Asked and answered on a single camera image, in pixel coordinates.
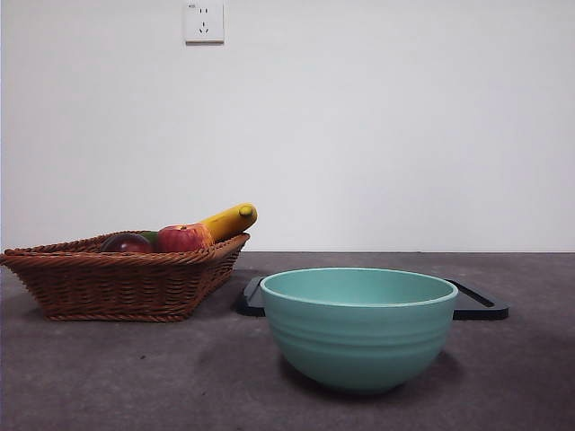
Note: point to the teal ribbed bowl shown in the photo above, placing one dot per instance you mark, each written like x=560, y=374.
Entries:
x=359, y=341

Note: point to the green fruit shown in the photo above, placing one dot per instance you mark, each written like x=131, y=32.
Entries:
x=149, y=237

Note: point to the red apple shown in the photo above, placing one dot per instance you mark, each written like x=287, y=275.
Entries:
x=177, y=240

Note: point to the brown wicker basket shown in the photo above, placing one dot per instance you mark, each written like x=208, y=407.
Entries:
x=112, y=287

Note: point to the white wall socket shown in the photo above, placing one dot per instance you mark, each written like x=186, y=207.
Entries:
x=204, y=22

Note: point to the black rectangular tray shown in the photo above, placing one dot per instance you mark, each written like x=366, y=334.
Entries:
x=249, y=307

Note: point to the dark red plum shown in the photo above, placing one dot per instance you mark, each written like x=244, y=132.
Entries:
x=128, y=244

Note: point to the yellow banana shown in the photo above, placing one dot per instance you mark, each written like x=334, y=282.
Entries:
x=227, y=222

